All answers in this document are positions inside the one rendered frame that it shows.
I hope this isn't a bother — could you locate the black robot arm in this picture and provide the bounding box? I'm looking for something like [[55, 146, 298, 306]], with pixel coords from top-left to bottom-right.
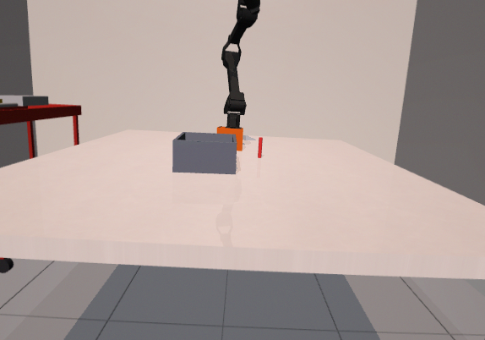
[[221, 0, 260, 129]]

